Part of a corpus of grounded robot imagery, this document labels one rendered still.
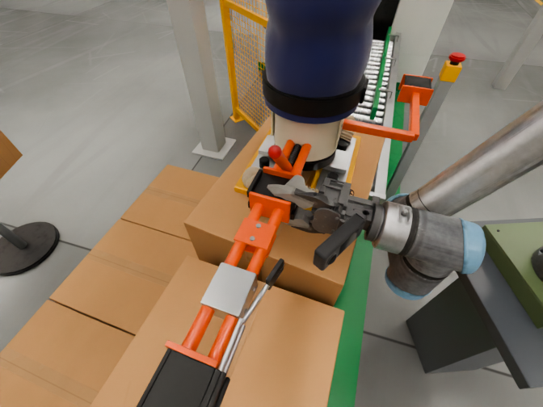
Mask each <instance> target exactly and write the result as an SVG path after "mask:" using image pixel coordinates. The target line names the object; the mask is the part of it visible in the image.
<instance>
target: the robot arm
mask: <svg viewBox="0 0 543 407"><path fill-rule="evenodd" d="M541 165H543V100H542V101H540V102H539V103H538V104H537V105H535V106H534V107H532V108H531V109H529V110H528V111H526V112H525V113H524V114H523V115H521V116H520V117H518V118H517V119H516V120H514V121H512V122H511V123H510V124H509V125H507V126H506V127H505V128H503V129H501V130H500V131H499V132H497V133H495V134H494V135H493V136H492V137H490V138H489V139H488V140H486V141H484V142H483V143H482V144H480V145H479V146H478V147H476V148H475V149H473V150H472V151H470V152H469V153H467V154H466V155H465V156H464V157H462V158H461V159H459V160H458V161H457V162H455V163H453V164H452V165H451V166H450V167H448V168H447V169H446V170H444V171H442V172H441V173H440V174H438V175H436V176H435V177H434V178H433V179H431V180H430V181H429V182H427V183H425V184H424V185H423V186H421V187H420V188H419V189H418V190H416V191H412V192H411V193H410V194H407V193H402V194H397V195H394V196H391V197H390V198H388V199H387V200H386V201H385V202H384V203H383V204H380V197H378V196H375V195H373V197H372V199H371V200H368V199H363V198H360V197H356V196H354V191H353V190H352V189H351V183H346V182H343V181H339V180H335V179H332V178H326V177H325V180H323V182H322V184H321V186H320V189H319V192H318V193H317V192H314V191H312V190H310V189H309V188H308V187H306V185H305V180H304V178H303V177H301V176H300V175H294V176H293V177H292V178H291V179H290V180H289V181H288V182H287V183H286V184H285V185H279V184H270V185H267V189H268V190H269V191H270V192H271V193H272V194H273V195H274V196H279V197H281V198H283V199H285V200H288V201H292V202H294V203H295V204H296V205H297V206H298V207H299V208H298V210H297V214H296V215H295V218H294V220H290V219H289V223H285V224H288V225H290V226H291V227H293V228H295V229H300V230H301V231H304V232H307V233H322V234H325V233H328V234H331V235H330V236H329V237H328V238H327V239H326V240H325V241H324V242H323V243H322V244H321V245H320V246H318V248H317V249H316V250H315V251H314V260H313V264H314V265H315V266H316V267H317V268H318V269H319V270H321V271H324V270H325V269H326V268H327V267H328V266H329V265H330V264H332V263H333V262H334V261H335V259H336V258H337V257H338V256H339V255H340V254H341V253H342V252H343V251H344V250H345V249H346V248H347V247H348V246H349V245H350V244H351V243H352V242H353V241H354V240H355V239H356V238H357V237H358V236H359V235H360V234H361V231H362V229H363V230H364V239H365V240H367V241H371V242H372V245H373V248H376V249H379V250H384V251H387V252H388V256H389V266H388V267H387V268H386V271H385V281H386V283H387V285H388V286H389V288H390V289H391V290H392V292H394V293H395V294H396V295H398V296H400V297H401V298H404V299H407V300H420V299H422V298H424V297H425V296H427V295H429V294H430V293H431V292H432V290H433V289H434V288H435V287H436V286H437V285H439V284H440V283H441V282H442V281H443V280H444V279H445V278H447V277H448V276H449V275H450V274H451V273H452V272H453V271H458V272H460V273H461V274H472V273H474V272H475V271H476V270H477V269H478V268H479V267H480V266H481V264H482V260H483V259H484V255H485V252H486V239H485V233H484V232H483V230H482V228H481V227H480V226H479V225H478V224H475V223H472V222H469V221H467V220H463V219H462V218H459V219H457V218H454V217H451V216H452V215H454V214H456V213H458V212H459V211H461V210H463V209H464V208H467V207H468V206H469V205H471V204H474V203H476V202H477V201H479V200H480V199H482V198H484V197H486V196H488V195H489V194H491V193H493V192H495V191H497V190H498V189H500V188H501V187H504V186H506V185H507V184H508V183H511V182H513V181H514V180H516V179H518V178H519V177H521V176H523V175H525V174H527V173H528V172H530V171H532V170H534V169H536V168H537V167H538V166H541ZM331 181H332V182H331ZM334 182H335V183H334ZM341 183H342V184H341ZM352 191H353V195H352V193H351V192H352ZM350 194H351V195H350ZM312 206H313V207H312ZM311 207H312V210H311V211H310V210H305V209H302V208H311ZM313 214H314V215H313ZM283 223H284V222H283ZM532 267H533V270H534V271H535V272H536V274H537V276H538V277H539V279H540V280H541V281H542V282H543V246H542V247H541V248H539V249H538V250H536V251H535V252H534V253H533V254H532Z"/></svg>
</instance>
